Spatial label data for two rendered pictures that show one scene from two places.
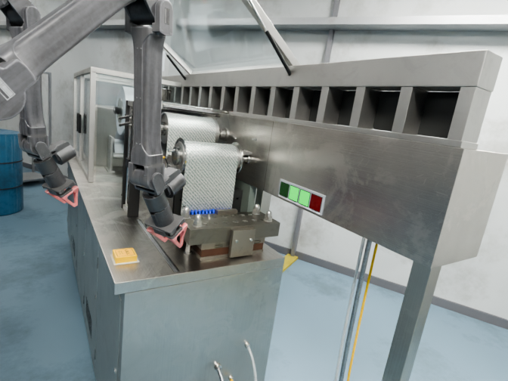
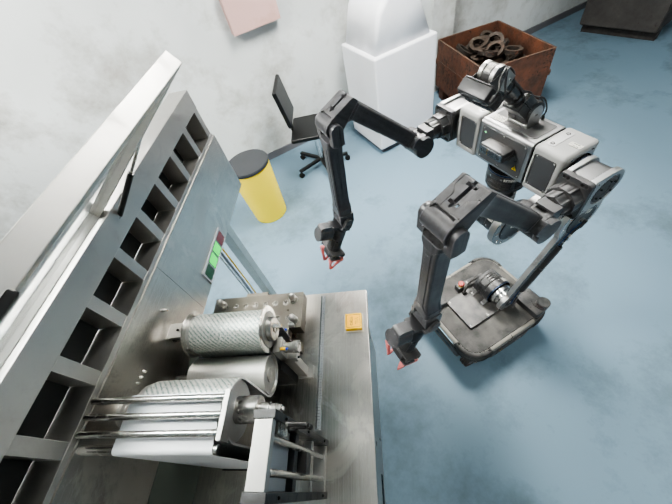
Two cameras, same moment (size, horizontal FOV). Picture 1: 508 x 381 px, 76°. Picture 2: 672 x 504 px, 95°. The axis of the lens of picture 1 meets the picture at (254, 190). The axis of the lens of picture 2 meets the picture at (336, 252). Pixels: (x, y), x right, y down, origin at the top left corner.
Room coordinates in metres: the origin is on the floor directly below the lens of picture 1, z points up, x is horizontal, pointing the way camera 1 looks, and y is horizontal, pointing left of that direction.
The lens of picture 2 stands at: (1.43, 0.87, 2.13)
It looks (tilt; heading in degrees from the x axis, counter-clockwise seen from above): 51 degrees down; 229
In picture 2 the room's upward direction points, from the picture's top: 18 degrees counter-clockwise
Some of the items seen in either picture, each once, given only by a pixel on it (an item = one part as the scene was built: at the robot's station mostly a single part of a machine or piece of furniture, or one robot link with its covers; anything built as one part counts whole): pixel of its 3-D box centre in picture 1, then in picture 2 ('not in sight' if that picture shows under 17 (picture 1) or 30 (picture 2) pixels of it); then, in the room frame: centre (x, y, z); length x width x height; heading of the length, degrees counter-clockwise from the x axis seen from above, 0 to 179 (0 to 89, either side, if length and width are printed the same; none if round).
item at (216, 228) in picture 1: (228, 226); (258, 315); (1.26, 0.08, 1.00); 0.40 x 0.16 x 0.06; 124
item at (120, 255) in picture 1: (124, 255); (353, 322); (1.05, 0.42, 0.91); 0.07 x 0.07 x 0.02; 34
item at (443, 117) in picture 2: not in sight; (436, 126); (0.42, 0.47, 1.45); 0.09 x 0.08 x 0.12; 63
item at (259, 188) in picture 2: not in sight; (259, 188); (0.17, -1.34, 0.31); 0.39 x 0.39 x 0.62
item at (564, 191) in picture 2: not in sight; (560, 200); (0.64, 0.92, 1.45); 0.09 x 0.08 x 0.12; 63
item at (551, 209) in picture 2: not in sight; (538, 220); (0.71, 0.89, 1.43); 0.10 x 0.05 x 0.09; 153
